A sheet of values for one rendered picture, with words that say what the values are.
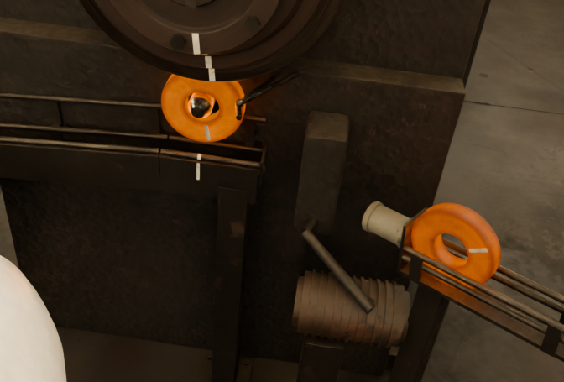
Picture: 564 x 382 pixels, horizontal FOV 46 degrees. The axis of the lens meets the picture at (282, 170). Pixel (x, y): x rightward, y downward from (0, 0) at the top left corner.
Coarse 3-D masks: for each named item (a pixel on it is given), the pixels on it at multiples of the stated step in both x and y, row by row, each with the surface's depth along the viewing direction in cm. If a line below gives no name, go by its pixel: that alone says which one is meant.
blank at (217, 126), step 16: (176, 80) 118; (192, 80) 118; (176, 96) 120; (224, 96) 119; (240, 96) 119; (176, 112) 122; (224, 112) 121; (176, 128) 124; (192, 128) 124; (208, 128) 124; (224, 128) 123
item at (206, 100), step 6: (192, 96) 119; (198, 96) 118; (204, 96) 119; (210, 96) 120; (192, 102) 118; (198, 102) 118; (204, 102) 118; (210, 102) 119; (192, 108) 118; (198, 108) 117; (204, 108) 118; (210, 108) 119; (192, 114) 118; (198, 114) 118; (204, 114) 118
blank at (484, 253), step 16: (432, 208) 112; (448, 208) 110; (464, 208) 109; (416, 224) 115; (432, 224) 112; (448, 224) 110; (464, 224) 108; (480, 224) 107; (416, 240) 116; (432, 240) 114; (464, 240) 109; (480, 240) 107; (496, 240) 108; (432, 256) 115; (448, 256) 116; (480, 256) 108; (496, 256) 108; (464, 272) 112; (480, 272) 110
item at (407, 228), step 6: (408, 222) 115; (414, 222) 116; (408, 228) 115; (402, 234) 115; (408, 234) 116; (402, 240) 116; (408, 240) 117; (402, 246) 116; (402, 252) 117; (402, 264) 119
